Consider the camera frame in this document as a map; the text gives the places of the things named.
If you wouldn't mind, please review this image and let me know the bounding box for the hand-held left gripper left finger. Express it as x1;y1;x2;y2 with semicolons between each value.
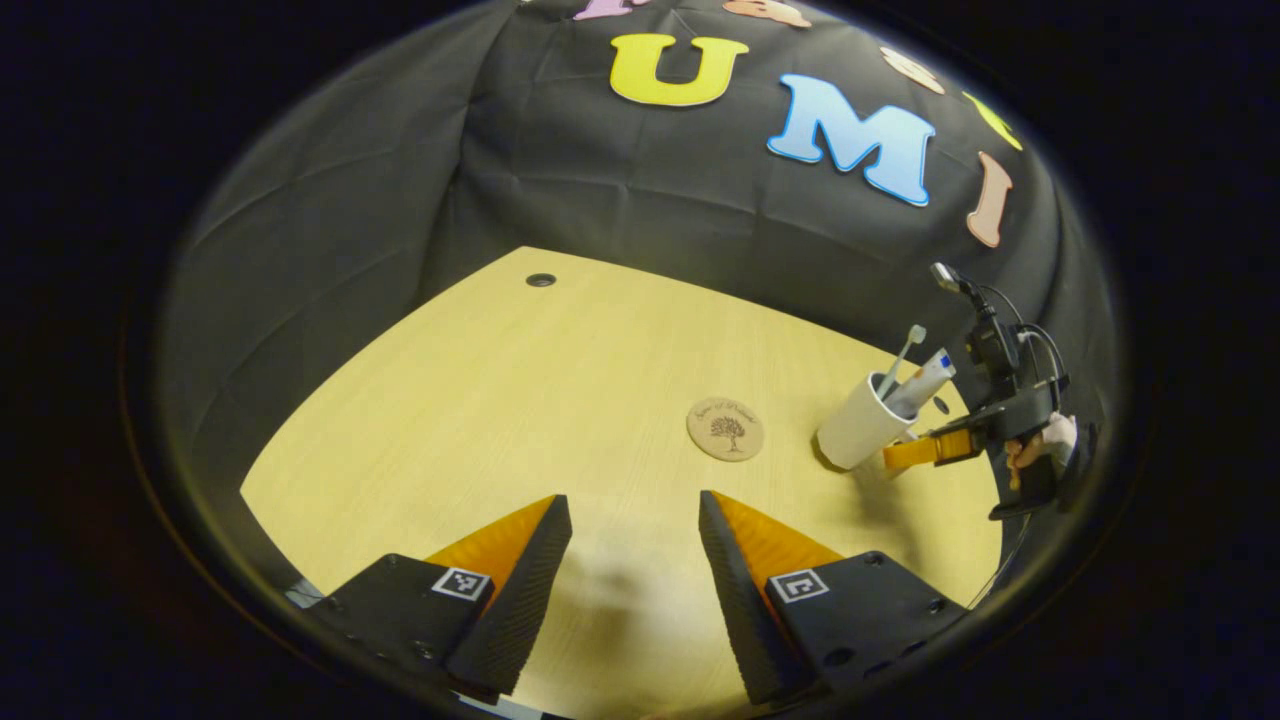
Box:
315;494;573;699

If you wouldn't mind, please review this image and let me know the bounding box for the white toothpaste tube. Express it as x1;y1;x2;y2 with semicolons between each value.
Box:
884;348;958;420

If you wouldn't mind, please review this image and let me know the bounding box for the pale blue toothbrush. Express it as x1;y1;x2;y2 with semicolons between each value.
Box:
876;324;928;401

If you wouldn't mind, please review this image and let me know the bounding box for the white cup with wooden handle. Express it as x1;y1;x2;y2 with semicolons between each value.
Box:
816;372;921;472

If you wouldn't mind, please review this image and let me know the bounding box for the light wooden desktop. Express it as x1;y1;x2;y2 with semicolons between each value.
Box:
240;245;1005;720

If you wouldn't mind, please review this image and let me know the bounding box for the round cork coaster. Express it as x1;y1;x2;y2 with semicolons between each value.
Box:
686;397;766;463

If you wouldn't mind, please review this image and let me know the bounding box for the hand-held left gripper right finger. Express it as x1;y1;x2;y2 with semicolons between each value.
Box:
698;490;967;707

